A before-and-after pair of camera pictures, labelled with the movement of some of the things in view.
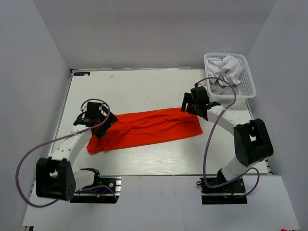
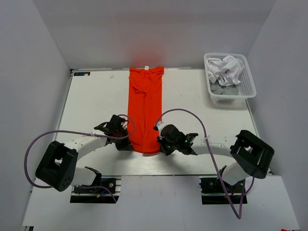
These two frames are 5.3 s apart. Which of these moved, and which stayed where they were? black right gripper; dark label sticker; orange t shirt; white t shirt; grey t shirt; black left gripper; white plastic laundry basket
Moved: orange t shirt; black right gripper; black left gripper
Stayed: white t shirt; dark label sticker; grey t shirt; white plastic laundry basket
